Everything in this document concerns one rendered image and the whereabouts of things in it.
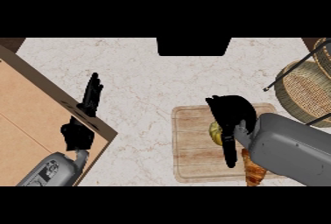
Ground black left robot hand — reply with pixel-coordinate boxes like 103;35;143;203
59;72;104;152

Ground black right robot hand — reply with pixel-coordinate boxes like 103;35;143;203
203;94;258;169

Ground yellow green squash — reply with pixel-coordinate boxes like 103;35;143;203
208;121;224;147

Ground pale wooden cutting board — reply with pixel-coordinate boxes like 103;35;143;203
169;102;288;184

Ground wicker tiered basket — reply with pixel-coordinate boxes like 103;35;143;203
263;38;331;129

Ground open wooden cabinet door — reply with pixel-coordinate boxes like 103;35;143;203
0;44;119;187

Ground brown croissant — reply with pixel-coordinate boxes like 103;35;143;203
240;148;268;187

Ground black box appliance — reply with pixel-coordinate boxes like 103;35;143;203
155;38;233;57

